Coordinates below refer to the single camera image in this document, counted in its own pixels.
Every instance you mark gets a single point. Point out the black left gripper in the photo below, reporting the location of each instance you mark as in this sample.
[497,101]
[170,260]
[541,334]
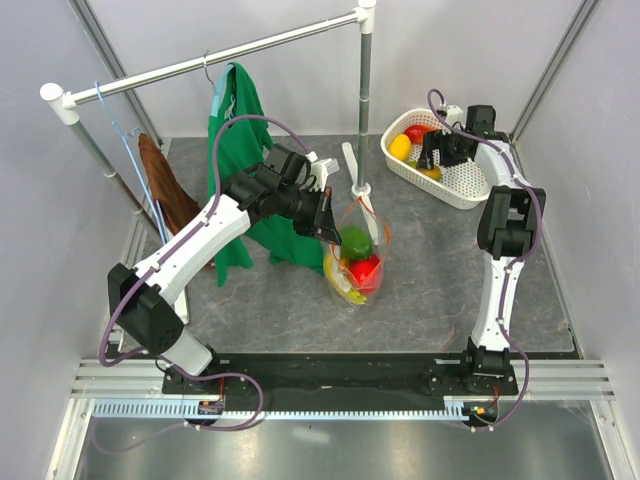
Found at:
[310,229]

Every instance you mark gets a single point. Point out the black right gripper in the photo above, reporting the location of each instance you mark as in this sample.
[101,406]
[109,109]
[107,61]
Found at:
[435,140]

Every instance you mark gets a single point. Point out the yellow green mango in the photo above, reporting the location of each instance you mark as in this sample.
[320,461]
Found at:
[435,173]

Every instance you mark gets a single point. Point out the green bell pepper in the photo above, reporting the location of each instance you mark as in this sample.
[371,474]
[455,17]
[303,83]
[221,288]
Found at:
[356,244]

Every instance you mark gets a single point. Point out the clear zip top bag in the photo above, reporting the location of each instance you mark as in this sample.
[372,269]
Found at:
[361,213]

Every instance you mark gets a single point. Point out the red apple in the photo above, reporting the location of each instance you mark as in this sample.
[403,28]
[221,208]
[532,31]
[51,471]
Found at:
[366,274]

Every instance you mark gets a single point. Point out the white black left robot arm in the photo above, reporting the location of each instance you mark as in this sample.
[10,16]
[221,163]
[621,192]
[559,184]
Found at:
[141,298]

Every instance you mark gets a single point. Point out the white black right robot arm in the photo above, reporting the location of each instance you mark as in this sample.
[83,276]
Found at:
[507,233]

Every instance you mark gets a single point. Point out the yellow lemon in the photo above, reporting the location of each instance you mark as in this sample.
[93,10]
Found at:
[400,147]

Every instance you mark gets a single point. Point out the white plastic basket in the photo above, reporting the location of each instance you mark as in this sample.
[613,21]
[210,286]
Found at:
[462,186]

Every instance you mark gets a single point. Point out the green shirt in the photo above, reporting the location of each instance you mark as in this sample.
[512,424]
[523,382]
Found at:
[239,140]

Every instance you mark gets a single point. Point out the brown towel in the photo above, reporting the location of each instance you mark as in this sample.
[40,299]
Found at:
[178,208]

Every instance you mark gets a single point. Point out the blue shirt hanger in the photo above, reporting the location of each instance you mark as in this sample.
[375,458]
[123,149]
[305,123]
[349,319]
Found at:
[219,87]

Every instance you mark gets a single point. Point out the light blue hanger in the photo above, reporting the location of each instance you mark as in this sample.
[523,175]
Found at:
[155,208]

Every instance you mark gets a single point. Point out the white clothes rack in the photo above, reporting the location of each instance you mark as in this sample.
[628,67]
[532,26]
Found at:
[65,104]

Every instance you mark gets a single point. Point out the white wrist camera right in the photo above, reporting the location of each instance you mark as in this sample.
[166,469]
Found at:
[451,115]

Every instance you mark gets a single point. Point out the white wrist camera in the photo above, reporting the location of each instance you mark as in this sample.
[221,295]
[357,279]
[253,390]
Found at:
[320,170]
[451,115]

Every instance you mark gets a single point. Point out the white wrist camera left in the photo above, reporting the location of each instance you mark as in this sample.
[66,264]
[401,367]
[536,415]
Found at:
[320,170]

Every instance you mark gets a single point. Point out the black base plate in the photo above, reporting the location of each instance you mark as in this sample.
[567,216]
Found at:
[346,382]

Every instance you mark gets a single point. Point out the slotted cable duct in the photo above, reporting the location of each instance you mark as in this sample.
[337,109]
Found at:
[197,410]

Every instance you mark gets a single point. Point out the aluminium frame rail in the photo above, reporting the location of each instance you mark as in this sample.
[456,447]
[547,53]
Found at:
[549,379]

